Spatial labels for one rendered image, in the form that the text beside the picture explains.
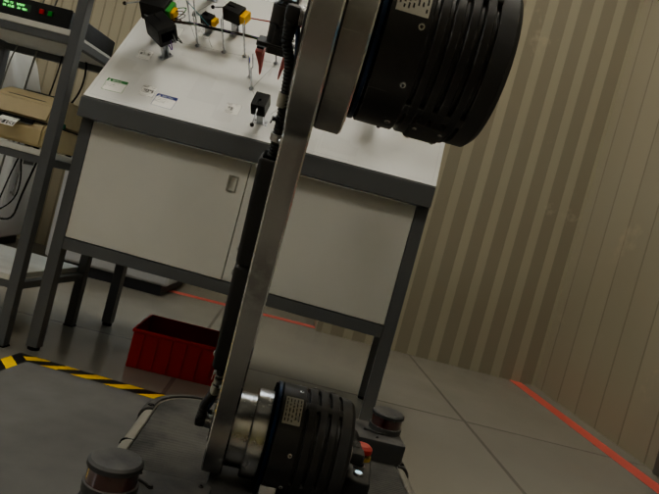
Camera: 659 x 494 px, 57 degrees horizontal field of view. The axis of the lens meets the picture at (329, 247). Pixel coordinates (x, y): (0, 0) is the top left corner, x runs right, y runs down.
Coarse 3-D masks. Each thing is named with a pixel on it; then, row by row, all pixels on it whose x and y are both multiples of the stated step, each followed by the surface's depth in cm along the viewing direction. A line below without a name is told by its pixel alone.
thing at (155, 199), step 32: (96, 128) 200; (96, 160) 200; (128, 160) 199; (160, 160) 199; (192, 160) 198; (224, 160) 197; (96, 192) 200; (128, 192) 200; (160, 192) 199; (192, 192) 198; (224, 192) 197; (96, 224) 201; (128, 224) 200; (160, 224) 199; (192, 224) 198; (224, 224) 197; (160, 256) 199; (192, 256) 198; (224, 256) 198
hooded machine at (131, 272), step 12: (72, 156) 348; (60, 192) 349; (60, 204) 349; (48, 240) 350; (48, 252) 350; (72, 252) 350; (72, 264) 354; (96, 264) 350; (108, 264) 351; (96, 276) 355; (108, 276) 355; (132, 276) 351; (144, 276) 351; (156, 276) 351; (132, 288) 356; (144, 288) 356; (156, 288) 356; (168, 288) 375
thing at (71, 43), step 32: (0, 32) 225; (32, 32) 196; (64, 32) 195; (0, 64) 244; (64, 64) 195; (96, 64) 238; (64, 96) 196; (32, 160) 197; (64, 160) 212; (32, 192) 197; (32, 224) 197; (0, 256) 224; (32, 256) 241; (0, 320) 199
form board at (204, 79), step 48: (192, 0) 230; (240, 0) 233; (144, 48) 212; (192, 48) 215; (240, 48) 217; (96, 96) 197; (144, 96) 199; (192, 96) 201; (240, 96) 203; (336, 144) 195; (384, 144) 197; (432, 144) 199
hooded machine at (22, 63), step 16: (16, 64) 360; (16, 80) 359; (32, 80) 387; (0, 160) 357; (16, 160) 363; (0, 176) 357; (16, 176) 366; (32, 176) 397; (0, 192) 358; (0, 224) 365; (16, 224) 390; (0, 240) 382
